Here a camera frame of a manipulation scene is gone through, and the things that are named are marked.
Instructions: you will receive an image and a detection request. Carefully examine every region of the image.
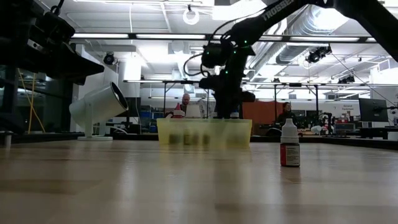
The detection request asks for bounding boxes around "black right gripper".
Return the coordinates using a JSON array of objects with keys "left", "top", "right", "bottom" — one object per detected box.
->
[{"left": 198, "top": 69, "right": 257, "bottom": 119}]

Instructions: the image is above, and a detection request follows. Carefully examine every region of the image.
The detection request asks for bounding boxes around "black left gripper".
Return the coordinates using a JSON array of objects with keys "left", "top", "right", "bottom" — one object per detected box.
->
[{"left": 29, "top": 7, "right": 106, "bottom": 86}]

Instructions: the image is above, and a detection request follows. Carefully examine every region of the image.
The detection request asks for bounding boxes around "large pink food coloring bottle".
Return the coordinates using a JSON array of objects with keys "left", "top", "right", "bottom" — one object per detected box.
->
[{"left": 172, "top": 103, "right": 185, "bottom": 119}]

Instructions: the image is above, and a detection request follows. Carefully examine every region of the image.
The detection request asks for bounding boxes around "small red food coloring bottle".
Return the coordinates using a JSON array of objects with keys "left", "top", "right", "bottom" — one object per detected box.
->
[{"left": 280, "top": 118, "right": 301, "bottom": 168}]

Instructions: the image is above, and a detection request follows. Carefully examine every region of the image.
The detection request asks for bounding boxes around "yellow translucent plastic bin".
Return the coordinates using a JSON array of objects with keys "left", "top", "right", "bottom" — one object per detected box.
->
[{"left": 156, "top": 118, "right": 253, "bottom": 147}]

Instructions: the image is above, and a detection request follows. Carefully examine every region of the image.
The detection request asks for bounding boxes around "orange partition panel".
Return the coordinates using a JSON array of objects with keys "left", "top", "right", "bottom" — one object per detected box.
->
[{"left": 243, "top": 100, "right": 282, "bottom": 125}]

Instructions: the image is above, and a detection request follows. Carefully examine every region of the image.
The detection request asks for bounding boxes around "white tapered background object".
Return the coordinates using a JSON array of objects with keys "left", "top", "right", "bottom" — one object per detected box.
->
[{"left": 185, "top": 104, "right": 201, "bottom": 119}]

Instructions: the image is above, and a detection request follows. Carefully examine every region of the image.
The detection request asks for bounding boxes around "white spotlight lamp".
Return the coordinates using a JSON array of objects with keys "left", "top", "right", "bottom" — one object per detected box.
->
[{"left": 68, "top": 81, "right": 129, "bottom": 142}]

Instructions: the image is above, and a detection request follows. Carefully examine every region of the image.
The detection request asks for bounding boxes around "person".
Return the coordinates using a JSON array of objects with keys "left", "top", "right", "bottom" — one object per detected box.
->
[
  {"left": 275, "top": 101, "right": 296, "bottom": 128},
  {"left": 167, "top": 93, "right": 203, "bottom": 118}
]

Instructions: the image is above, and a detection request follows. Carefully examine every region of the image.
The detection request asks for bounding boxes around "black overhead light bar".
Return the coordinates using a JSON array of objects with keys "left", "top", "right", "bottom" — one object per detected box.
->
[{"left": 70, "top": 32, "right": 398, "bottom": 44}]

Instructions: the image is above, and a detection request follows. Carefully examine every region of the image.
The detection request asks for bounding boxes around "black ceiling spotlight cluster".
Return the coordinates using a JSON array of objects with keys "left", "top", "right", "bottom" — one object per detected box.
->
[{"left": 305, "top": 45, "right": 333, "bottom": 65}]

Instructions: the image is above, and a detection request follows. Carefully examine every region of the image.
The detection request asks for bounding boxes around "black computer monitor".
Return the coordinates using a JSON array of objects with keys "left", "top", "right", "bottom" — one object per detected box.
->
[{"left": 358, "top": 98, "right": 389, "bottom": 123}]

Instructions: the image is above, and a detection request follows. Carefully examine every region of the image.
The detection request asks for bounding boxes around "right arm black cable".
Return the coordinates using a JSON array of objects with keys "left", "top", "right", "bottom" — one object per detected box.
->
[{"left": 182, "top": 52, "right": 213, "bottom": 78}]

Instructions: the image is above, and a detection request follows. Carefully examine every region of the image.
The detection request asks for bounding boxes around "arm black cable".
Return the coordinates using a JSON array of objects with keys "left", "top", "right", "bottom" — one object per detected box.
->
[
  {"left": 182, "top": 52, "right": 213, "bottom": 78},
  {"left": 50, "top": 0, "right": 65, "bottom": 16}
]

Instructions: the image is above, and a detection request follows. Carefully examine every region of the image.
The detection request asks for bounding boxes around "black background rig frame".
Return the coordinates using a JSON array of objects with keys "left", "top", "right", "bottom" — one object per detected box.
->
[{"left": 124, "top": 79, "right": 321, "bottom": 119}]

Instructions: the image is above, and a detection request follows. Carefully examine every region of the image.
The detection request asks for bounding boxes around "yellow hanging cable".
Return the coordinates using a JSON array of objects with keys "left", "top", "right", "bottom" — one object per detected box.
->
[{"left": 17, "top": 67, "right": 47, "bottom": 134}]

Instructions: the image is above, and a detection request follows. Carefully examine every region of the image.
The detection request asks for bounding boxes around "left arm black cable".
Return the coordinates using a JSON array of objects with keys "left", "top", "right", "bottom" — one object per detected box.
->
[{"left": 50, "top": 0, "right": 65, "bottom": 16}]

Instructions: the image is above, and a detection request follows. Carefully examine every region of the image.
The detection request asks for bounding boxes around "black aluminium table frame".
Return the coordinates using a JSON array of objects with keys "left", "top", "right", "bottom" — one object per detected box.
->
[{"left": 0, "top": 131, "right": 398, "bottom": 150}]

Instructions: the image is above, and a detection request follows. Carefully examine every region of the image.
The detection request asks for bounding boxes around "white ring ceiling lamp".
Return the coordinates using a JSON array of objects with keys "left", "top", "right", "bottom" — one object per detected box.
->
[{"left": 182, "top": 5, "right": 201, "bottom": 26}]

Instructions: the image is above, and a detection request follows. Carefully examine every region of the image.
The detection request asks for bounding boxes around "small white post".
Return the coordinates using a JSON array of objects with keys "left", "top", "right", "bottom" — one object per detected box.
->
[{"left": 2, "top": 130, "right": 12, "bottom": 149}]

